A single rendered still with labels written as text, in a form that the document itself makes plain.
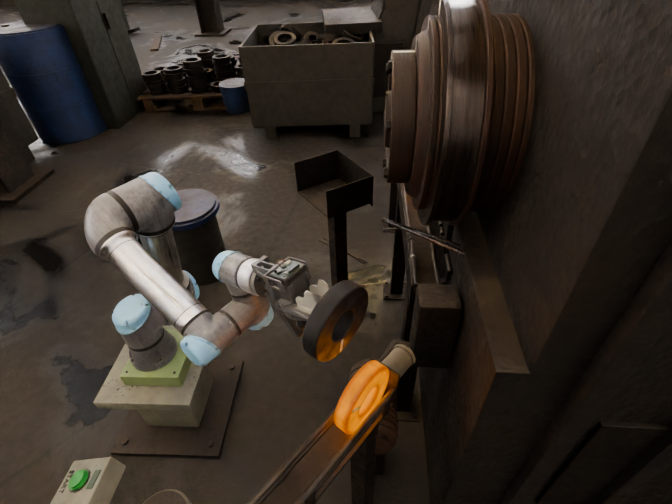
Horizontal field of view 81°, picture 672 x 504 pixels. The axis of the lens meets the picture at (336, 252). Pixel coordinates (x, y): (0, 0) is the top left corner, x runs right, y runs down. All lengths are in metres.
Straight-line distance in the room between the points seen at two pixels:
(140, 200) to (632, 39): 0.95
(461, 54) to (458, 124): 0.11
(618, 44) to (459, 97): 0.24
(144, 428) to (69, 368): 0.53
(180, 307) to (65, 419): 1.14
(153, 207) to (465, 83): 0.76
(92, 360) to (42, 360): 0.23
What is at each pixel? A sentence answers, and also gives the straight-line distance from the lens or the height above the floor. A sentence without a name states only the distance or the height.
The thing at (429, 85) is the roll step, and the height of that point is 1.23.
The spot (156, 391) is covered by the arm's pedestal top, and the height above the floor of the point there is 0.30.
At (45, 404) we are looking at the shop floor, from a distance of 2.09.
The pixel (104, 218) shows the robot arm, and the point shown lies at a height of 0.96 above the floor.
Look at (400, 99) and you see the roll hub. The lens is 0.81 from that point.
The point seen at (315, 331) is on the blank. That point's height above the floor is 0.95.
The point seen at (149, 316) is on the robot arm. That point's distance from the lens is 1.36.
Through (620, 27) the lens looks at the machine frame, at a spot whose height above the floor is 1.36.
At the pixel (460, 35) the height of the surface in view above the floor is 1.31.
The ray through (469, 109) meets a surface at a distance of 0.74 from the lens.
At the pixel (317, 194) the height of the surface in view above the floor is 0.59.
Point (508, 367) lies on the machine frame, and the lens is 0.76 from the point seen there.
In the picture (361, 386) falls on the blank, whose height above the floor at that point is 0.78.
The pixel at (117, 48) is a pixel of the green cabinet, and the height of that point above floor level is 0.60.
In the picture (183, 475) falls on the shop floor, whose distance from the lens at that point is 1.67.
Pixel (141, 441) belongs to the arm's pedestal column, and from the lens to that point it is 1.77.
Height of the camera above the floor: 1.47
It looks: 40 degrees down
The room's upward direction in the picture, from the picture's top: 3 degrees counter-clockwise
